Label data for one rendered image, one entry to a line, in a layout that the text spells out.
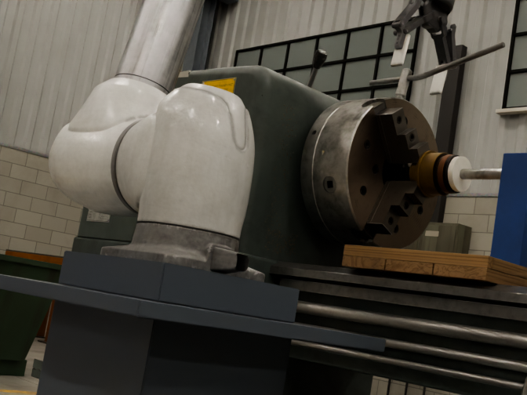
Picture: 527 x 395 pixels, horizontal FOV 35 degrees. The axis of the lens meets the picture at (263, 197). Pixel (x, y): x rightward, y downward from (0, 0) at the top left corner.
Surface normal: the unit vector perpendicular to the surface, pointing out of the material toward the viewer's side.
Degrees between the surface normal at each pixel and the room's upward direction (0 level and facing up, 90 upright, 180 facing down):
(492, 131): 90
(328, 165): 98
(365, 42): 90
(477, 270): 90
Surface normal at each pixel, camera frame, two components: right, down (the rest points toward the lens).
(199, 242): 0.35, -0.15
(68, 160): -0.69, -0.07
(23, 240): 0.66, 0.01
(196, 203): 0.13, 0.00
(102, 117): -0.44, -0.49
